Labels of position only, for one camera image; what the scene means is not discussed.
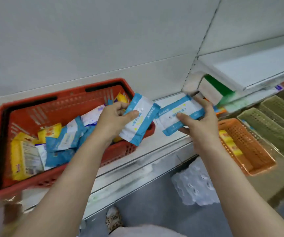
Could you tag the person's left hand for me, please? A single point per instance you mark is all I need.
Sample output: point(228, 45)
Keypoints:
point(108, 123)

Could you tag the person's right hand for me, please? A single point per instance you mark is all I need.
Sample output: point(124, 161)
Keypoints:
point(204, 128)

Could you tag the person's right thumb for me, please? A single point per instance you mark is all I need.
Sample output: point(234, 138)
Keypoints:
point(185, 118)

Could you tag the person's left thumb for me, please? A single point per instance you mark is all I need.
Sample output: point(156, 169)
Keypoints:
point(130, 115)

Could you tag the blue white wipes packet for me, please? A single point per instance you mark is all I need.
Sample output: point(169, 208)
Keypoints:
point(174, 113)
point(142, 120)

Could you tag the person's left forearm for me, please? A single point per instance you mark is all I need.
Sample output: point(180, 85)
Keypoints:
point(65, 185)

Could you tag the person's right forearm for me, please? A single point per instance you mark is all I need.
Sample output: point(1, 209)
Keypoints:
point(233, 192)

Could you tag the small yellow tissue pack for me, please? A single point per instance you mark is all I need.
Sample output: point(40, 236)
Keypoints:
point(121, 98)
point(50, 132)

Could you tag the white green cardboard box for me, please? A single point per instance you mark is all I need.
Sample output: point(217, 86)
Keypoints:
point(214, 90)

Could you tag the yellow packets in basket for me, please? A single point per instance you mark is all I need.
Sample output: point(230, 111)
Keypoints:
point(230, 143)

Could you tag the clear wrapped toilet roll pack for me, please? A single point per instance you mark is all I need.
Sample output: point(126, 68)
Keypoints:
point(193, 182)

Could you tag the pile of blue white packs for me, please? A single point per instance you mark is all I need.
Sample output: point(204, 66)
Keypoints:
point(65, 143)

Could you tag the orange perforated plastic basket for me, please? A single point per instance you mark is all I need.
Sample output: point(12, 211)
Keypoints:
point(253, 148)

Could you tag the green perforated plastic basket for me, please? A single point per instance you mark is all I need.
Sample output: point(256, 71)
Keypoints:
point(270, 130)
point(283, 108)

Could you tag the leopard print shoe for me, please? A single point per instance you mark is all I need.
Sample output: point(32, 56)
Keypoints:
point(113, 219)

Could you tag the large yellow tissue pack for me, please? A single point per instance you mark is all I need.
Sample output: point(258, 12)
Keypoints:
point(24, 159)

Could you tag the red plastic shopping basket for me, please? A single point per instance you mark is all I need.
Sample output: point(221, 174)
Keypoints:
point(13, 113)

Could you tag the person's light clothing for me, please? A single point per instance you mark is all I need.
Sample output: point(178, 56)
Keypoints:
point(146, 232)

